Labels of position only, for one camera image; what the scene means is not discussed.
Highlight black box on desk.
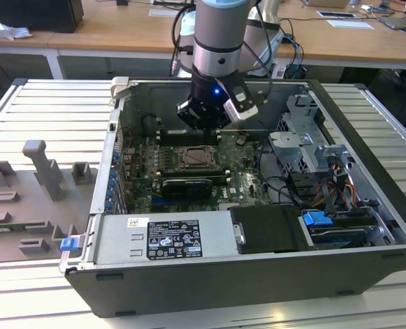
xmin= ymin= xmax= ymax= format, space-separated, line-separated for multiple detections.
xmin=0 ymin=0 xmax=85 ymax=34

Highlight blue hanging cable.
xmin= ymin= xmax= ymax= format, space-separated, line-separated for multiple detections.
xmin=284 ymin=30 xmax=307 ymax=75

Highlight white paper sheet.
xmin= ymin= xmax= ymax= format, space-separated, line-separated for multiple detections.
xmin=326 ymin=19 xmax=375 ymax=30

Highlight grey case corner latch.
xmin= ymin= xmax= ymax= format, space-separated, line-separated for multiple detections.
xmin=110 ymin=77 xmax=132 ymax=101

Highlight metal socket cover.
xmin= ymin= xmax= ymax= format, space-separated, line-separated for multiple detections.
xmin=178 ymin=146 xmax=221 ymax=171

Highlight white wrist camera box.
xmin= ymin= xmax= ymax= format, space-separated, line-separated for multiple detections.
xmin=223 ymin=87 xmax=259 ymax=122

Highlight red yellow wire bundle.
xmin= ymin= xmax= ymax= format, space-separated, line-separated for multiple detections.
xmin=325 ymin=164 xmax=358 ymax=214

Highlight black looped cable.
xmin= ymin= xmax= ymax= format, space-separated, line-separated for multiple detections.
xmin=257 ymin=142 xmax=305 ymax=208

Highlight blue disk carrier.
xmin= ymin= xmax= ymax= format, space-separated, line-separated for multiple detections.
xmin=301 ymin=210 xmax=334 ymax=227

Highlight long wooden desk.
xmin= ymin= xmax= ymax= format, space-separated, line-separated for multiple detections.
xmin=0 ymin=0 xmax=406 ymax=63

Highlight grey parts rack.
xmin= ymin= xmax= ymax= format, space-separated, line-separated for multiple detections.
xmin=0 ymin=139 xmax=99 ymax=265

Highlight black open PC case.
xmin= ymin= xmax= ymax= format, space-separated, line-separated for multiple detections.
xmin=60 ymin=77 xmax=406 ymax=318

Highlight black plastic shroud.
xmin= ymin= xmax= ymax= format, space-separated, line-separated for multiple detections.
xmin=229 ymin=205 xmax=315 ymax=256

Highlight grey metal drive cage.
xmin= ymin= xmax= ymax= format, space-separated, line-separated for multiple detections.
xmin=267 ymin=94 xmax=357 ymax=176

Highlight green motherboard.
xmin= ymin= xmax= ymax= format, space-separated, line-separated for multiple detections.
xmin=120 ymin=132 xmax=286 ymax=212

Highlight black graphics card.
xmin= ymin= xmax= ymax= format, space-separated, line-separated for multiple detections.
xmin=160 ymin=178 xmax=213 ymax=202

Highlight grey desk cable hatch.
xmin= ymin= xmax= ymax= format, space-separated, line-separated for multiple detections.
xmin=149 ymin=9 xmax=183 ymax=18

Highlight CPU socket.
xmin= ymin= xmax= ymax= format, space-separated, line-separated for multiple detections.
xmin=176 ymin=146 xmax=223 ymax=173

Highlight crumpled white paper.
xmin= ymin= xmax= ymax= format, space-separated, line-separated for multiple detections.
xmin=0 ymin=19 xmax=33 ymax=42

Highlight silver power supply unit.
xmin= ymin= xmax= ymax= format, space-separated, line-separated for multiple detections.
xmin=92 ymin=210 xmax=242 ymax=265

